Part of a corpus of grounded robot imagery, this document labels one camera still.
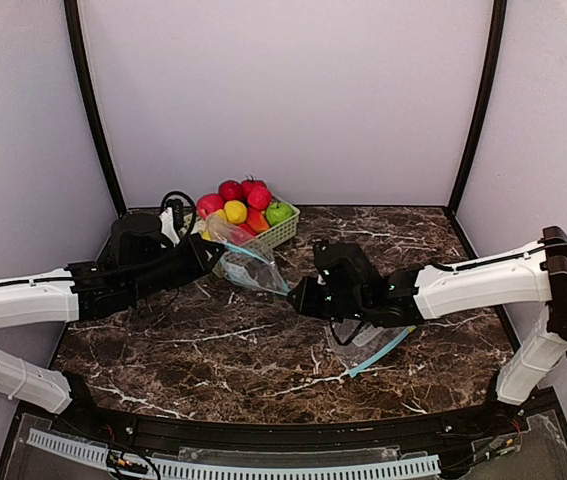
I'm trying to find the yellow wrinkled banana-like fruit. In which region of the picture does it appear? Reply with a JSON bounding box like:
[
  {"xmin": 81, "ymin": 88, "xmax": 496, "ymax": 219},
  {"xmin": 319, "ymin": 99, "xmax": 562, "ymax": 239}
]
[{"xmin": 202, "ymin": 210, "xmax": 230, "ymax": 242}]

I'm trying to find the large clear zip bag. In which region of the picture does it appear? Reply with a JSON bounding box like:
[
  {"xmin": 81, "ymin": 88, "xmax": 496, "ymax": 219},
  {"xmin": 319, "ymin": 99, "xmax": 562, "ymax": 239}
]
[{"xmin": 214, "ymin": 223, "xmax": 291, "ymax": 297}]

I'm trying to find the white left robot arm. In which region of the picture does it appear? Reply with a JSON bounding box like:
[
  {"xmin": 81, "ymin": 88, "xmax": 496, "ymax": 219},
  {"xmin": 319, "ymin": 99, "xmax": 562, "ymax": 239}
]
[{"xmin": 0, "ymin": 208, "xmax": 224, "ymax": 414}]

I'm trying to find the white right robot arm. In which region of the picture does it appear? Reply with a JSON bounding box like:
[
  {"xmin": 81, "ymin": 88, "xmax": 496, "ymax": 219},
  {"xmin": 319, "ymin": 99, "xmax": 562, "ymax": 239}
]
[{"xmin": 287, "ymin": 226, "xmax": 567, "ymax": 406}]

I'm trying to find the small clear zip bag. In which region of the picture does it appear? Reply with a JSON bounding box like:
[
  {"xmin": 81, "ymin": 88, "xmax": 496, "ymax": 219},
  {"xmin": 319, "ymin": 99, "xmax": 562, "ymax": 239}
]
[{"xmin": 325, "ymin": 320, "xmax": 416, "ymax": 378}]

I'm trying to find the red bell pepper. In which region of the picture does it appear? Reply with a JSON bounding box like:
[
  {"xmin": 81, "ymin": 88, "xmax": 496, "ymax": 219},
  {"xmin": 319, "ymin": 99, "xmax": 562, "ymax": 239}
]
[{"xmin": 232, "ymin": 223, "xmax": 257, "ymax": 244}]

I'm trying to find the red apple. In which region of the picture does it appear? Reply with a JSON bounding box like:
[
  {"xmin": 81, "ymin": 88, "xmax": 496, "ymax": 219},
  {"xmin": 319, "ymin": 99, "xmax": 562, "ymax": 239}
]
[{"xmin": 197, "ymin": 193, "xmax": 225, "ymax": 219}]

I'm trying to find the yellow lemon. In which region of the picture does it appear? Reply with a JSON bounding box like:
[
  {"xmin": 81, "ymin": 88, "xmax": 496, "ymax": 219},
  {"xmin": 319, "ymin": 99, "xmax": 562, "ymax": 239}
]
[{"xmin": 224, "ymin": 200, "xmax": 248, "ymax": 225}]

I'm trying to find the orange pepper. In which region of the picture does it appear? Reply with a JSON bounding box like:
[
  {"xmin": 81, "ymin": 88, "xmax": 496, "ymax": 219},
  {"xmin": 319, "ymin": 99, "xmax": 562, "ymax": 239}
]
[{"xmin": 245, "ymin": 207, "xmax": 270, "ymax": 234}]

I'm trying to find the green perforated plastic basket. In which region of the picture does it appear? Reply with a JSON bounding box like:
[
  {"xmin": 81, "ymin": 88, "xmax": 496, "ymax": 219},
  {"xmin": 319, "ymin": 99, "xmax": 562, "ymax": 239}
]
[{"xmin": 179, "ymin": 204, "xmax": 300, "ymax": 278}]

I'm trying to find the pink-red wrinkled fruit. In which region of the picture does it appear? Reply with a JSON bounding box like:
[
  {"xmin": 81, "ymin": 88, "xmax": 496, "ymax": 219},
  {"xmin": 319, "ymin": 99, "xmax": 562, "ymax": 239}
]
[{"xmin": 247, "ymin": 185, "xmax": 273, "ymax": 211}]

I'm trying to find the green apple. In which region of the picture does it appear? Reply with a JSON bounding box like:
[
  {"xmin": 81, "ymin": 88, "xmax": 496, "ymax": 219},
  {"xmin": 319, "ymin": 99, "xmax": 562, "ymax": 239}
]
[{"xmin": 265, "ymin": 201, "xmax": 295, "ymax": 227}]

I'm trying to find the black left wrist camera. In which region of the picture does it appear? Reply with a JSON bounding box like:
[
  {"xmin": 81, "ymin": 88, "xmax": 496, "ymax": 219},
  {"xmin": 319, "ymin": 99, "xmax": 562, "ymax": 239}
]
[{"xmin": 159, "ymin": 190, "xmax": 197, "ymax": 245}]

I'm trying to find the black table front rail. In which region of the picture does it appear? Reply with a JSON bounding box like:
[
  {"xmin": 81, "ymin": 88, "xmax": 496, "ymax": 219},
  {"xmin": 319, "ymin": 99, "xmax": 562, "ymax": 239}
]
[{"xmin": 52, "ymin": 387, "xmax": 559, "ymax": 455}]

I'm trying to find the white slotted cable duct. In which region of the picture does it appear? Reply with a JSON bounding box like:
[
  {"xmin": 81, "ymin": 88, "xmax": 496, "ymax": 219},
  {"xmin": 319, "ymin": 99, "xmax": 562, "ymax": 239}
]
[{"xmin": 26, "ymin": 428, "xmax": 442, "ymax": 479}]

